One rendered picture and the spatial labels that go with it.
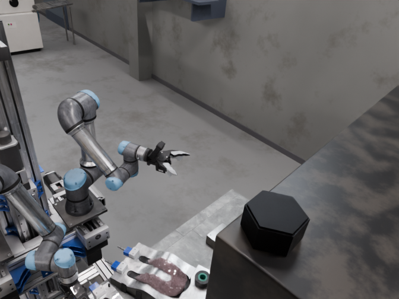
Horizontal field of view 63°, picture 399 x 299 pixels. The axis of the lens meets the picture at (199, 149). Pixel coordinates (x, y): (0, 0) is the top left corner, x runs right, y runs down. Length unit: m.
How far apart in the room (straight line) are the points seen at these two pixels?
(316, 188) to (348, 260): 0.16
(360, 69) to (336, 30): 0.46
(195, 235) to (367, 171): 1.49
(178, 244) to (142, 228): 1.19
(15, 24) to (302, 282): 7.14
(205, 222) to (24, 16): 6.00
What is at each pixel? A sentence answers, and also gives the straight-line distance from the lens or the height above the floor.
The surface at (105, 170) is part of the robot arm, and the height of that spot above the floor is 1.40.
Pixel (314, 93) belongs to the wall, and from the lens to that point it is 3.96.
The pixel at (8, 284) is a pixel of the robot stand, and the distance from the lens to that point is 1.85.
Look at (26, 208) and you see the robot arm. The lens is 1.50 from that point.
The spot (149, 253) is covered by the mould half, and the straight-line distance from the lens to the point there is 1.95.
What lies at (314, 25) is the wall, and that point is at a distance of 3.86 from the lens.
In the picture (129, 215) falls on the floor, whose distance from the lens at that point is 3.33.
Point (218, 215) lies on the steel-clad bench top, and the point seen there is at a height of 0.80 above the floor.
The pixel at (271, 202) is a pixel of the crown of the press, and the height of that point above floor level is 2.06.
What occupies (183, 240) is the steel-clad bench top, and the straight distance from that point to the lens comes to 2.08.
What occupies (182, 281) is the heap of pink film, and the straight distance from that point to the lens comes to 1.80.
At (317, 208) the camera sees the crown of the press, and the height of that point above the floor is 2.01.
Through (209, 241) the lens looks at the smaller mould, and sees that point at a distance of 2.04.
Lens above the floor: 2.40
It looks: 35 degrees down
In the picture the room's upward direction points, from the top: 6 degrees clockwise
